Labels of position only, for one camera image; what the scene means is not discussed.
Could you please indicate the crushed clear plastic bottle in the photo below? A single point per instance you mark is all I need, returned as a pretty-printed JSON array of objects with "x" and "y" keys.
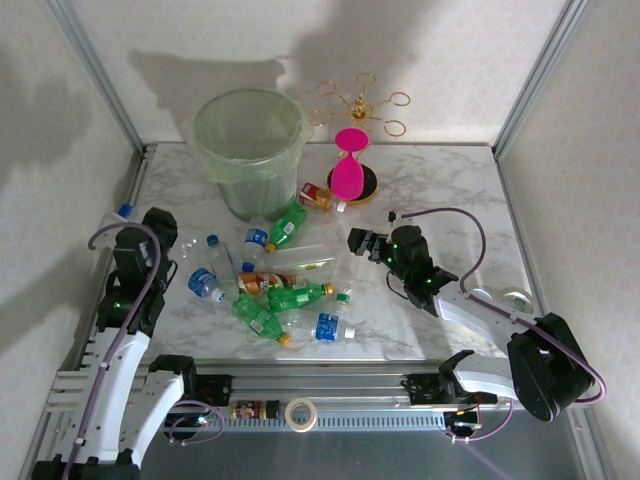
[{"x": 187, "y": 250}]

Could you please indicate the small red-label brown bottle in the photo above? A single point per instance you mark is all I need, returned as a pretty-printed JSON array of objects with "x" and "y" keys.
[{"x": 311, "y": 192}]

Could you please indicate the green plastic bottle yellow cap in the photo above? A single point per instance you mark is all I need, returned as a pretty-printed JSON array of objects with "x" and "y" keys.
[
  {"x": 287, "y": 225},
  {"x": 295, "y": 297},
  {"x": 257, "y": 317}
]

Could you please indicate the blue-label clear bottle blue cap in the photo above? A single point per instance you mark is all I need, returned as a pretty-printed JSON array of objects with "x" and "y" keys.
[{"x": 256, "y": 236}]

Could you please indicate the brown plastic bottle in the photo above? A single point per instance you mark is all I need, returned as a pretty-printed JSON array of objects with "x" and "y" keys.
[{"x": 257, "y": 282}]

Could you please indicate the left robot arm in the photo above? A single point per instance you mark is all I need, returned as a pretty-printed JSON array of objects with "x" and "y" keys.
[{"x": 122, "y": 360}]

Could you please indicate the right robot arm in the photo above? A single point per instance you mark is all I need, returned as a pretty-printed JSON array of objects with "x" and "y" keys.
[{"x": 475, "y": 320}]

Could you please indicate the bin with green liner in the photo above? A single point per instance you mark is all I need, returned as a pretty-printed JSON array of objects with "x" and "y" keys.
[{"x": 250, "y": 165}]

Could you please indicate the pale-label clear bottle blue cap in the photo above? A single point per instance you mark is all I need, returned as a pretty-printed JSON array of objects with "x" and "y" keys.
[{"x": 222, "y": 260}]

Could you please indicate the pink plastic goblet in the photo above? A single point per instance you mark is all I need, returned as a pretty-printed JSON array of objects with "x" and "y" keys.
[{"x": 346, "y": 180}]

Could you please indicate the silver tape roll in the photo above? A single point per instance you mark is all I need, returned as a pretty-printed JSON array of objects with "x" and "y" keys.
[{"x": 482, "y": 292}]

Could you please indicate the clear tape roll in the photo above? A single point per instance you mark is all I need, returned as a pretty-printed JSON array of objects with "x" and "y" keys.
[{"x": 519, "y": 310}]

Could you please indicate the small black electronics board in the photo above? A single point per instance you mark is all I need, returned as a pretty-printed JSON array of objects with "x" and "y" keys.
[
  {"x": 462, "y": 426},
  {"x": 187, "y": 421}
]

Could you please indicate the small printed jar black cap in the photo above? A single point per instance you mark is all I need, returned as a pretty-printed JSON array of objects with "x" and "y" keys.
[{"x": 245, "y": 411}]

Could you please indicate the white masking tape roll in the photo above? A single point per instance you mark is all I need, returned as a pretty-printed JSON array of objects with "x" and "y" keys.
[{"x": 301, "y": 427}]

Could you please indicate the grey metal panel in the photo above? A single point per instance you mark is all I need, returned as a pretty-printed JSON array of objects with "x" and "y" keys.
[{"x": 320, "y": 457}]

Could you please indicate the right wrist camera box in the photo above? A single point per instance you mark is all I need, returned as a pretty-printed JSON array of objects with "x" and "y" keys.
[{"x": 394, "y": 216}]

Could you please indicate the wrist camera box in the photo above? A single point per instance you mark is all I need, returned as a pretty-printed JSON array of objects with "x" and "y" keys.
[
  {"x": 115, "y": 217},
  {"x": 394, "y": 216}
]

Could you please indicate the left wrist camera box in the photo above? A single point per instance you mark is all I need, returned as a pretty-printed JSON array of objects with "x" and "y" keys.
[{"x": 115, "y": 217}]

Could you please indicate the aluminium side rail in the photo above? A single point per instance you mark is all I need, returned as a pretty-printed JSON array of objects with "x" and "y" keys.
[
  {"x": 509, "y": 200},
  {"x": 136, "y": 175}
]

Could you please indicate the aluminium front rail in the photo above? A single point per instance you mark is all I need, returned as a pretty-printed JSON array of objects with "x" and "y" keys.
[{"x": 320, "y": 387}]

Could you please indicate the aluminium frame post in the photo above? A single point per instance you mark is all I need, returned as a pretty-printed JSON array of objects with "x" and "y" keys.
[
  {"x": 95, "y": 70},
  {"x": 540, "y": 70}
]

